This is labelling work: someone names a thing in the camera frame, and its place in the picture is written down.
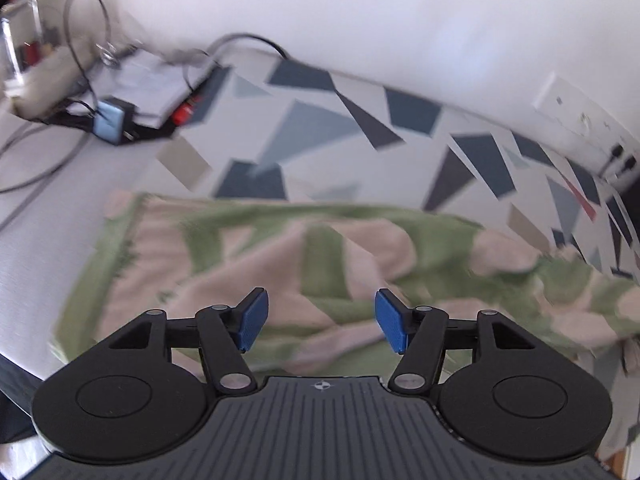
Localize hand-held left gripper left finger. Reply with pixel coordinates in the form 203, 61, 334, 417
107, 287, 271, 395

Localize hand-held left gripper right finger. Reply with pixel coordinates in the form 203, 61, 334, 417
374, 288, 537, 395

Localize green white patterned pants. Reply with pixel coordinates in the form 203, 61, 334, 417
47, 191, 640, 381

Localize table with geometric patterned cover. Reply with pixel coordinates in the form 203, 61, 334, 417
107, 52, 640, 466

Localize small red object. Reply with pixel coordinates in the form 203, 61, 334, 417
170, 95, 206, 126

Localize white textured board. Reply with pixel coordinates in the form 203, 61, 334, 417
0, 107, 166, 391

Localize blue black adapter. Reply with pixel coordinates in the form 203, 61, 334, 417
92, 97, 136, 146

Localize white flat box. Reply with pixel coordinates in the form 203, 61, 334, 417
97, 52, 221, 128

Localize clear acrylic organizer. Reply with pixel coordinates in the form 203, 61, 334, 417
0, 0, 56, 96

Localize grey cable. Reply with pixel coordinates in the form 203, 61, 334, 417
0, 125, 91, 193

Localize white wall socket panel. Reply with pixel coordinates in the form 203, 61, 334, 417
532, 72, 640, 183

